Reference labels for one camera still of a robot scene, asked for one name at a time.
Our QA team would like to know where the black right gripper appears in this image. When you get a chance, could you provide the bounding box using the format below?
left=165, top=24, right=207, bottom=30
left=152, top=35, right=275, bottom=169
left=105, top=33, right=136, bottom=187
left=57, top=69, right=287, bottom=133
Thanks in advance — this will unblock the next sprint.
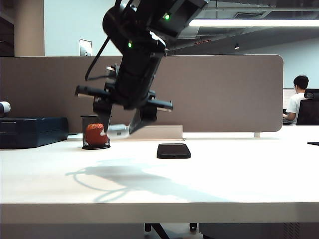
left=75, top=61, right=173, bottom=136

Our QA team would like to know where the white wireless headphone case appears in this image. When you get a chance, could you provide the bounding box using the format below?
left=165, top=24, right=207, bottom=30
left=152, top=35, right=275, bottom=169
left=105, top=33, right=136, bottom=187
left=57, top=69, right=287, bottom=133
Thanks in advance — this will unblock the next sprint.
left=100, top=123, right=131, bottom=139

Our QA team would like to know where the dark blue plastic case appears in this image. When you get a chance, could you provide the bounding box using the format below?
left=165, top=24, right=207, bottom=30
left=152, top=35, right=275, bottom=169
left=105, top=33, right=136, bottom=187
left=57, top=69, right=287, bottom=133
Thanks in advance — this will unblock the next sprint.
left=0, top=117, right=69, bottom=150

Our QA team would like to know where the orange textured ball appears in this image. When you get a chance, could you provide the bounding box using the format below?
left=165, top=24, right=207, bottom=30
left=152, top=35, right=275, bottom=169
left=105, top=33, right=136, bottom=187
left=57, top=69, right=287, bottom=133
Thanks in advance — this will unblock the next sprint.
left=86, top=123, right=109, bottom=146

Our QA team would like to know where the black mesh pen holder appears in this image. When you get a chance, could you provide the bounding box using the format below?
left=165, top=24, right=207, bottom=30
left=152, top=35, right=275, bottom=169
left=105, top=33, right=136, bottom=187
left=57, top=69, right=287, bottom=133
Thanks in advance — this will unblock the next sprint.
left=80, top=115, right=112, bottom=150

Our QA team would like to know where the black smartphone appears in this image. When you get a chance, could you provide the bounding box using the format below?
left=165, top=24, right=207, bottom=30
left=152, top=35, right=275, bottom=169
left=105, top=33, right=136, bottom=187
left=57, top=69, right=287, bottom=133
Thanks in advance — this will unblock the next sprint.
left=157, top=143, right=191, bottom=159

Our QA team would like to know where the grey desk partition screen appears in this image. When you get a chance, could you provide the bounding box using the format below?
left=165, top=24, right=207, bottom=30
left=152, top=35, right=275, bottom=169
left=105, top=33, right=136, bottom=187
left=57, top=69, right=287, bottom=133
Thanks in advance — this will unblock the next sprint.
left=0, top=54, right=284, bottom=133

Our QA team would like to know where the black desk leg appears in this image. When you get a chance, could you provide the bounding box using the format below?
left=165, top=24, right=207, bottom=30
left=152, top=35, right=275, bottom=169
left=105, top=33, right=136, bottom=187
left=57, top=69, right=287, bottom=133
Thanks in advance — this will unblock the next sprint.
left=144, top=223, right=172, bottom=239

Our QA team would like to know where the white and blue cylinder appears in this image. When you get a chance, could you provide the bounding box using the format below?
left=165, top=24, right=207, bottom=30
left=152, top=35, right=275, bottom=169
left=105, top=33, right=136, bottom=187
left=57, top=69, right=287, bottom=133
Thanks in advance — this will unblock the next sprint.
left=0, top=101, right=11, bottom=116

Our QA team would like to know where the long ceiling light strip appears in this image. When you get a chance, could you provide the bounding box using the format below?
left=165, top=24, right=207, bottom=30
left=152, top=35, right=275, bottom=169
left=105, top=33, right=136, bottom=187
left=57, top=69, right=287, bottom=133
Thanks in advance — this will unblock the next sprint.
left=188, top=19, right=319, bottom=27

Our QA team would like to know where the white monitor screen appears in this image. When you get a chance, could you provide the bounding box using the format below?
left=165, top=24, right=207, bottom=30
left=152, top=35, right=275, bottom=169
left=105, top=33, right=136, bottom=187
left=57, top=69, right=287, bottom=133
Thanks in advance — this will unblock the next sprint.
left=283, top=88, right=299, bottom=110

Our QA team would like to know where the person in white shirt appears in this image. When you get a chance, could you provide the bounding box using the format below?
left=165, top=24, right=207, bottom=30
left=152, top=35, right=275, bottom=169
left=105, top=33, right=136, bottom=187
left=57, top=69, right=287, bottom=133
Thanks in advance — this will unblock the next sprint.
left=283, top=75, right=310, bottom=126

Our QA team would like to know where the black office chair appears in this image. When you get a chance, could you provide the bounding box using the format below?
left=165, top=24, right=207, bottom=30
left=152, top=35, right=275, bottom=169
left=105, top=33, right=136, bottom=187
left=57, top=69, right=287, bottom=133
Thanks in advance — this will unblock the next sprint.
left=296, top=88, right=319, bottom=126

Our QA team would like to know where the white cable tray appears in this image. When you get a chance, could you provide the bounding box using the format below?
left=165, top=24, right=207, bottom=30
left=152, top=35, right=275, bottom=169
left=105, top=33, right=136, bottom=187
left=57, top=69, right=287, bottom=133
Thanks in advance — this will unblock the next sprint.
left=109, top=125, right=183, bottom=140

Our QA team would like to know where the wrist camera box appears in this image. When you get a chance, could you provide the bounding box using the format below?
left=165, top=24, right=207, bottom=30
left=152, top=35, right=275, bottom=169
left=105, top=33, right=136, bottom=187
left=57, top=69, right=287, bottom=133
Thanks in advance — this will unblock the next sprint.
left=106, top=64, right=120, bottom=78

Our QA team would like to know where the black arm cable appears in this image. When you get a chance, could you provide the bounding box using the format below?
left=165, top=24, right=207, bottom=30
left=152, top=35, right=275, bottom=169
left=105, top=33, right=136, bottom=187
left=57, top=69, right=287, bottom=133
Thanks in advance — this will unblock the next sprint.
left=84, top=36, right=112, bottom=82

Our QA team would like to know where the silver wall plate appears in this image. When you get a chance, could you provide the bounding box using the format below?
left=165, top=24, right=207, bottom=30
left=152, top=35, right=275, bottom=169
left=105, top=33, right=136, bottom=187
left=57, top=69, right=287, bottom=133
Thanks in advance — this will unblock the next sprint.
left=79, top=39, right=93, bottom=57

